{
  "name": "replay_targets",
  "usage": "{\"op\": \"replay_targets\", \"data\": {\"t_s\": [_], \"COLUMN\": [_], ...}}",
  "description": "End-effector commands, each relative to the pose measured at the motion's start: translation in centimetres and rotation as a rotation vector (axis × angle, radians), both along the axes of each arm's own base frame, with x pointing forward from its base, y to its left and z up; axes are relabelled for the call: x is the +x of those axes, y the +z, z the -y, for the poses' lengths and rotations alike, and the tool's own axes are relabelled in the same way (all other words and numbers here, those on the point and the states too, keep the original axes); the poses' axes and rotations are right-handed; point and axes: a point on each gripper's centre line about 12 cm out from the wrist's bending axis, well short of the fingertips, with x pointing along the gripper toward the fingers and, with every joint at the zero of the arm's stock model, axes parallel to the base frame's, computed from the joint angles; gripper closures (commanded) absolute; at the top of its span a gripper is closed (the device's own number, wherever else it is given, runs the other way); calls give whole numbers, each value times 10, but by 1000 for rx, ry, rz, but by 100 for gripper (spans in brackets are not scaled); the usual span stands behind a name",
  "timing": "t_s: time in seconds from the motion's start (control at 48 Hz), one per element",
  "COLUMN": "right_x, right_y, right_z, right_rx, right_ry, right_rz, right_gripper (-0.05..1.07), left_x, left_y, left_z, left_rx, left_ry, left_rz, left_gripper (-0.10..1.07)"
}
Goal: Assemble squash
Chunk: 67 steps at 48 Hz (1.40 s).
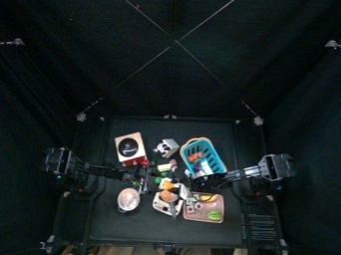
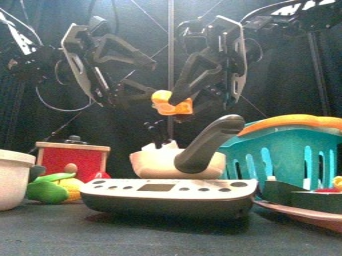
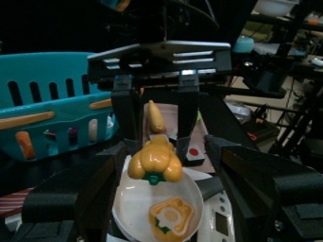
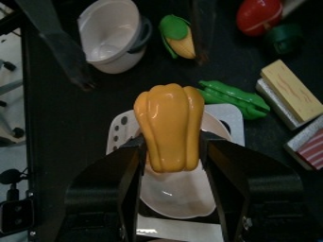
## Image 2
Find green yellow toy vegetable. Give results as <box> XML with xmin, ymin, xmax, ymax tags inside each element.
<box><xmin>25</xmin><ymin>163</ymin><xmax>87</xmax><ymax>205</ymax></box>

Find white plastic bowl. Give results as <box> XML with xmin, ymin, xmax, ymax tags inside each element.
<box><xmin>0</xmin><ymin>148</ymin><xmax>38</xmax><ymax>212</ymax></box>

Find black tripod stand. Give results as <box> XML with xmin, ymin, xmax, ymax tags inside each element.
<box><xmin>307</xmin><ymin>31</ymin><xmax>335</xmax><ymax>118</ymax></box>

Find teal basket orange handles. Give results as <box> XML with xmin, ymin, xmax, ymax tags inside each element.
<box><xmin>217</xmin><ymin>113</ymin><xmax>342</xmax><ymax>202</ymax></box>

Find black pronged toy piece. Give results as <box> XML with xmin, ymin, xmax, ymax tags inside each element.
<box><xmin>142</xmin><ymin>119</ymin><xmax>174</xmax><ymax>150</ymax></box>

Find red box wooden lid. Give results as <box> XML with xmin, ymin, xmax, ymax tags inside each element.
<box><xmin>35</xmin><ymin>141</ymin><xmax>113</xmax><ymax>183</ymax></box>

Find yellow toy squash piece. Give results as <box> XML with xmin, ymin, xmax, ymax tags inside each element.
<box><xmin>150</xmin><ymin>89</ymin><xmax>196</xmax><ymax>117</ymax></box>

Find small brown wooden ball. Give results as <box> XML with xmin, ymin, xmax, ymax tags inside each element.
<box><xmin>63</xmin><ymin>162</ymin><xmax>81</xmax><ymax>175</ymax></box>

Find metal frame pole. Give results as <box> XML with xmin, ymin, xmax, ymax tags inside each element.
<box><xmin>168</xmin><ymin>0</ymin><xmax>177</xmax><ymax>139</ymax></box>

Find dark green toy block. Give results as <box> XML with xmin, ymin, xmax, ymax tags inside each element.
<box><xmin>261</xmin><ymin>179</ymin><xmax>342</xmax><ymax>215</ymax></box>

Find small yellow toy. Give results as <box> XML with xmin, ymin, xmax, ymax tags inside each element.
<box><xmin>332</xmin><ymin>175</ymin><xmax>342</xmax><ymax>193</ymax></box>

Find white toy pan grey handle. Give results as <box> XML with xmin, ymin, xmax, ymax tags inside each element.
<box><xmin>129</xmin><ymin>113</ymin><xmax>248</xmax><ymax>180</ymax></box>

